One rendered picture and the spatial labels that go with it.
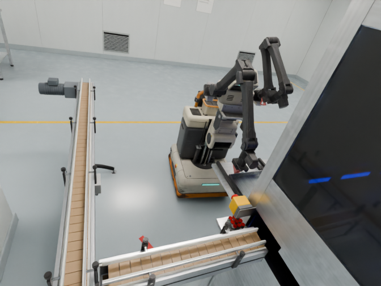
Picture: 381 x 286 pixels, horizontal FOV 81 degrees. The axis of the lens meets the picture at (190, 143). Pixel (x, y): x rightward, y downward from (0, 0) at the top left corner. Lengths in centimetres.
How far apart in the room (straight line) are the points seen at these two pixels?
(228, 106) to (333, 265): 126
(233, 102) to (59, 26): 472
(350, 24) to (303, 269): 82
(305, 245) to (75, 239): 85
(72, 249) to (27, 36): 542
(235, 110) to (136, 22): 440
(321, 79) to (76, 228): 104
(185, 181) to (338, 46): 169
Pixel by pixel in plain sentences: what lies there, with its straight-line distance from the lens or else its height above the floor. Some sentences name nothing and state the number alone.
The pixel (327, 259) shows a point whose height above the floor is 118.
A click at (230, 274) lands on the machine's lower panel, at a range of 149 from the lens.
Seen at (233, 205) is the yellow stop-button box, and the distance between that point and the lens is 111.
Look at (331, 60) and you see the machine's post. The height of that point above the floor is 169.
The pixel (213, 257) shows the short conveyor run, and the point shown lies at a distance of 99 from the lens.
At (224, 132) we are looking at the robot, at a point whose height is 82.
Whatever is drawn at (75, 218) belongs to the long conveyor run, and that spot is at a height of 93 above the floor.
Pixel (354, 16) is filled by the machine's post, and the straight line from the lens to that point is 84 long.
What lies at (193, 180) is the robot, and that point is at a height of 28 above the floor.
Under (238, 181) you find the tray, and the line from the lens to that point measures 143.
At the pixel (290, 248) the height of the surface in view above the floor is 106.
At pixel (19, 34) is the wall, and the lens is 612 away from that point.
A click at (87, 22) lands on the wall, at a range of 585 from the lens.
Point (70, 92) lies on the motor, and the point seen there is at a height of 88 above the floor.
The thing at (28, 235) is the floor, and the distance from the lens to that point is 224.
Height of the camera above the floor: 179
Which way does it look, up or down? 34 degrees down
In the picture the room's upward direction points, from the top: 14 degrees clockwise
